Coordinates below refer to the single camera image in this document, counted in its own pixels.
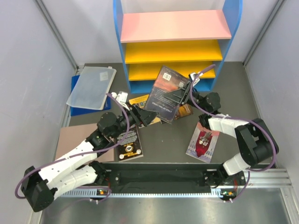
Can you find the dark Tale of Two Cities book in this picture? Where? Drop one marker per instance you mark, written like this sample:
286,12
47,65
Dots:
168,80

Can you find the translucent white zip file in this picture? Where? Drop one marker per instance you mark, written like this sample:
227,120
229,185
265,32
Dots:
97,81

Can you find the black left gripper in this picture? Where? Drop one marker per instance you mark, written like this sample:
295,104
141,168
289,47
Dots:
141,116

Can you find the yellow Shakespeare paperback book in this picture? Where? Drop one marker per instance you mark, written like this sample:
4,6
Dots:
141,101

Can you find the black Storey Treehouse book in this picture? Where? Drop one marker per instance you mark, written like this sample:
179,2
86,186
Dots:
130,148

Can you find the blue folder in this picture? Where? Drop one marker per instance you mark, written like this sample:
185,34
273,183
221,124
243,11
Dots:
77,97

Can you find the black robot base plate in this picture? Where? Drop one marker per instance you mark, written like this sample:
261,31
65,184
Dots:
165,178

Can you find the grey slotted cable duct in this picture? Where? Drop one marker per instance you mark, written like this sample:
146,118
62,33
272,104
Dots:
100,193

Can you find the black red-lettered glossy book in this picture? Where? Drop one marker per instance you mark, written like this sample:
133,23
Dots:
183,111

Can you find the purple red illustrated book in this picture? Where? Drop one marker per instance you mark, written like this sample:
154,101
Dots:
202,143

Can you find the pink brown flat folder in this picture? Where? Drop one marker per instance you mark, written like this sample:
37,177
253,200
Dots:
72,136

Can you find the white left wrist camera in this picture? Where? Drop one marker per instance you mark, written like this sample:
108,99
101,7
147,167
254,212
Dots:
121,98

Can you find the colourful blue-framed bookshelf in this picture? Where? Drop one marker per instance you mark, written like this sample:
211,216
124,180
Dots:
186,41

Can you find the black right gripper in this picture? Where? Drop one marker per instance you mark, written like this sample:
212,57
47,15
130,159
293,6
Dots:
180,96

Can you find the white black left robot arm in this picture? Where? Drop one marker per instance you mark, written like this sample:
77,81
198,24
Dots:
41,186

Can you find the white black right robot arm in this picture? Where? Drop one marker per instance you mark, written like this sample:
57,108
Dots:
254,139

